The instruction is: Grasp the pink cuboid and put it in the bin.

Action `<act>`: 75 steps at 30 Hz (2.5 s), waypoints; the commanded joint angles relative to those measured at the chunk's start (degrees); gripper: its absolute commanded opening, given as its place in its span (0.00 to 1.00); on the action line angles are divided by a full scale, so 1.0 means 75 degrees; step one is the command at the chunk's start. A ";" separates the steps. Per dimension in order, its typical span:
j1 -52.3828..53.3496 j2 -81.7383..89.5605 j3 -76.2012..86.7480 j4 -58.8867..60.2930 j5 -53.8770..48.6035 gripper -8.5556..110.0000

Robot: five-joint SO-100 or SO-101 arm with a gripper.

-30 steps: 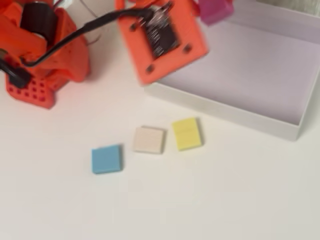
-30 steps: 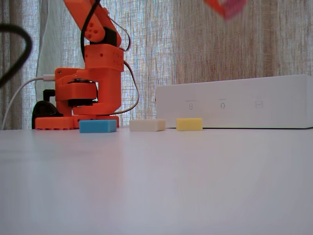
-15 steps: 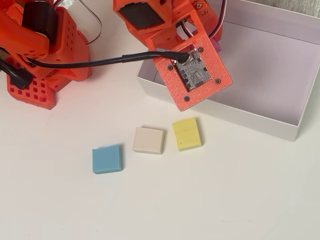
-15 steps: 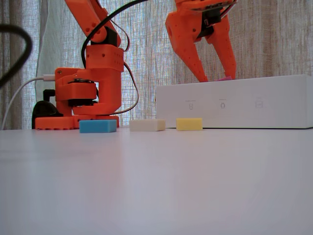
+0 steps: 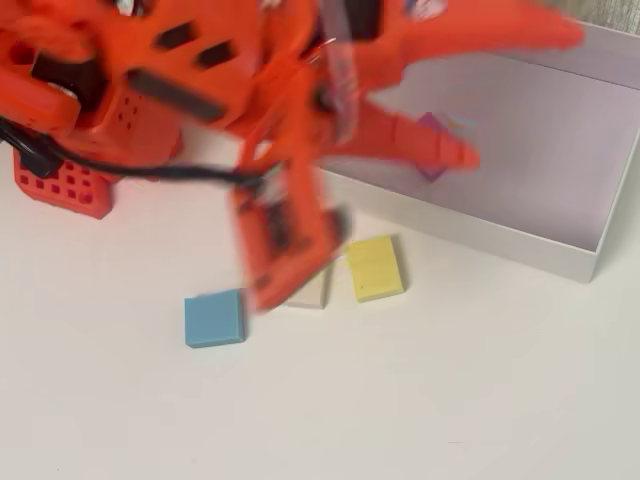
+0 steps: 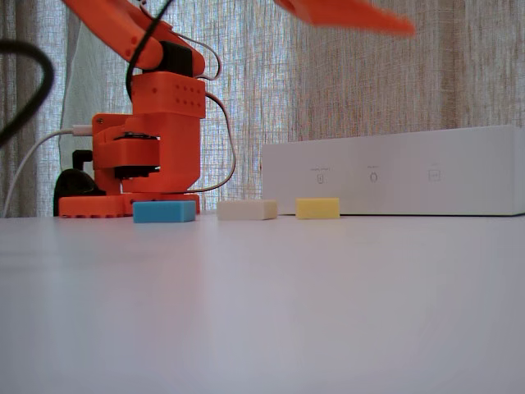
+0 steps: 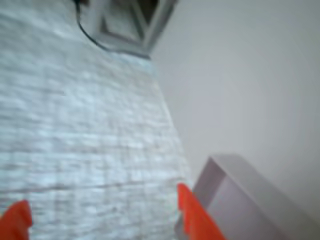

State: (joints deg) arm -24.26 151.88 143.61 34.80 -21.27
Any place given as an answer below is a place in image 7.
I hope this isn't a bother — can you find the white cardboard bin box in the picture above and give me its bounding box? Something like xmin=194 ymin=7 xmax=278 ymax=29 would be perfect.
xmin=174 ymin=153 xmax=320 ymax=240

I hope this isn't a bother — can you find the grey woven curtain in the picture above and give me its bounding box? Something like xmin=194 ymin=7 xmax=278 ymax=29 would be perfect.
xmin=0 ymin=0 xmax=193 ymax=240

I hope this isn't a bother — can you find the grey window frame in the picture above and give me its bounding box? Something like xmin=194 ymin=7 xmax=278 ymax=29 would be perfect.
xmin=88 ymin=0 xmax=180 ymax=60

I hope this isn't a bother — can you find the thin black cable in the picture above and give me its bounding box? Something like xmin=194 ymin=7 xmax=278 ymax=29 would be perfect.
xmin=73 ymin=0 xmax=121 ymax=52

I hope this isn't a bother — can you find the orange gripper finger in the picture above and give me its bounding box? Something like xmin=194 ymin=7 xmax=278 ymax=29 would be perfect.
xmin=0 ymin=199 xmax=33 ymax=240
xmin=176 ymin=183 xmax=227 ymax=240

